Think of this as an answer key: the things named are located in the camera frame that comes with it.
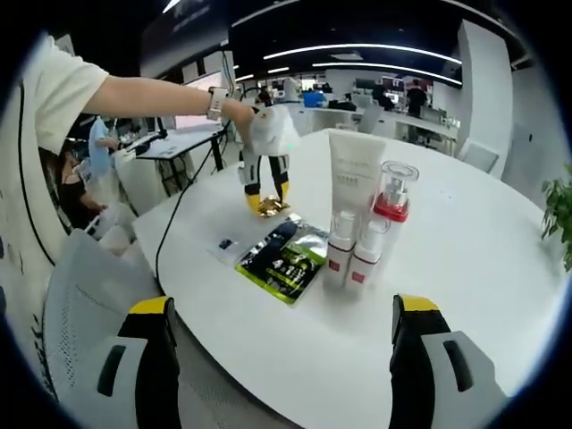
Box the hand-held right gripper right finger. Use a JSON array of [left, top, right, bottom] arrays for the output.
[[389, 293, 510, 429]]

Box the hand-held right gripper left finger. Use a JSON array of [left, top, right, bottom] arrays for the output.
[[66, 295, 182, 429]]

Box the gold foil skincare sachet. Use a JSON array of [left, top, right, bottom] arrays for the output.
[[257, 194, 292, 219]]

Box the clear skincare sachet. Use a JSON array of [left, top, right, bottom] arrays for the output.
[[206, 231, 245, 265]]

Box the white skincare tube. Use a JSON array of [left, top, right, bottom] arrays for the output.
[[328, 128, 388, 233]]

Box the green black skincare sachet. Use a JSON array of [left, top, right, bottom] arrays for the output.
[[234, 213, 332, 308]]

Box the small white skincare bottle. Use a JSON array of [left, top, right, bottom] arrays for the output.
[[322, 209, 358, 290], [348, 218, 390, 299]]

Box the red collar white skincare bottle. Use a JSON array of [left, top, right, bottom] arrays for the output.
[[372, 160, 420, 256]]

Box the person's left hand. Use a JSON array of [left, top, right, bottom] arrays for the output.
[[221, 98, 269, 148]]

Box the blue crate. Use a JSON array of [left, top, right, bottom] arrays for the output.
[[302, 91, 334, 108]]

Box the beige wristwatch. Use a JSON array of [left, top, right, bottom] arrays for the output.
[[205, 87, 229, 121]]

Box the grey mesh office chair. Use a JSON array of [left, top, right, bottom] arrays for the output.
[[42, 227, 278, 429]]

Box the white office counter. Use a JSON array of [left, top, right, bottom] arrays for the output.
[[285, 105, 461, 148]]

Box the white office chair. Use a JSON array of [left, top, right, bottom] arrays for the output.
[[459, 145, 506, 182]]

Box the white printed shirt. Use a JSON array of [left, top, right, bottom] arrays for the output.
[[0, 33, 112, 394]]

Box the potted green plant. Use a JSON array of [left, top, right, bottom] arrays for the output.
[[541, 163, 572, 269]]

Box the black cable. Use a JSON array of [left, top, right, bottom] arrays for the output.
[[154, 84, 269, 287]]

